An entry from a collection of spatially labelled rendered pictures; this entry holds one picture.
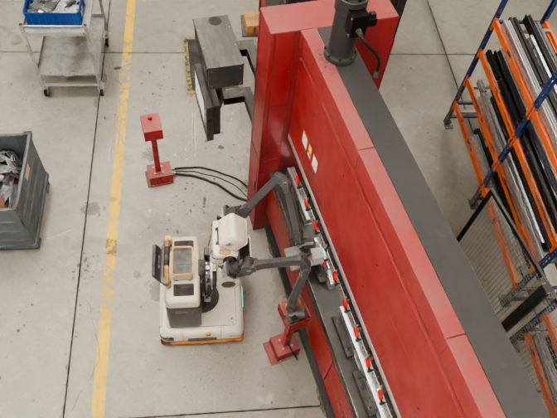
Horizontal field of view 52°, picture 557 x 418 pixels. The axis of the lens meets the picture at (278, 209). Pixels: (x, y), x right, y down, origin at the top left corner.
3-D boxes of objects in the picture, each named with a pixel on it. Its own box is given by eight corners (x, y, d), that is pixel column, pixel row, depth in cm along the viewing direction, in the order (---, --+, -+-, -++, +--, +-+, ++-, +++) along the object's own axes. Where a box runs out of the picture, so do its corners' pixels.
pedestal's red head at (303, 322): (277, 308, 425) (278, 298, 410) (297, 302, 429) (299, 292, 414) (288, 332, 415) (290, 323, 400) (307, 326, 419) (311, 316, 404)
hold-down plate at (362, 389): (351, 372, 381) (352, 371, 379) (359, 371, 382) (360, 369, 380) (368, 418, 366) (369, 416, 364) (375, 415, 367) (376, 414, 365)
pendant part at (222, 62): (196, 103, 469) (191, 17, 398) (226, 98, 475) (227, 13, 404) (210, 150, 444) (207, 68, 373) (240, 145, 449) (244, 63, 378)
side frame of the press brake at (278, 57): (245, 208, 548) (259, 7, 356) (329, 191, 568) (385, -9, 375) (253, 230, 536) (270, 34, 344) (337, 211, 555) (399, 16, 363)
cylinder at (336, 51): (318, 45, 342) (331, -25, 302) (357, 39, 347) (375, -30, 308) (337, 85, 325) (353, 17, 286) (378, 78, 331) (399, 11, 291)
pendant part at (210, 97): (195, 98, 453) (193, 64, 423) (210, 95, 456) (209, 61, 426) (206, 141, 430) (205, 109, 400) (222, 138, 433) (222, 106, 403)
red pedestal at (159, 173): (144, 172, 562) (133, 114, 493) (170, 167, 568) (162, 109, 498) (147, 187, 552) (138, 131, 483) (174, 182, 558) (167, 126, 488)
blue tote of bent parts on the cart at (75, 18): (32, 3, 557) (27, -13, 542) (85, 4, 563) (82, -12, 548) (27, 28, 538) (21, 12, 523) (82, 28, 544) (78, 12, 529)
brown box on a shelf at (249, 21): (240, 16, 550) (240, 5, 540) (267, 16, 553) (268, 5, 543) (241, 36, 534) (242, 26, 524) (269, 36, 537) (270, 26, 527)
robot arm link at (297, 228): (284, 178, 388) (279, 183, 378) (292, 177, 386) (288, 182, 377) (297, 236, 401) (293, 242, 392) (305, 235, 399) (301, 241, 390)
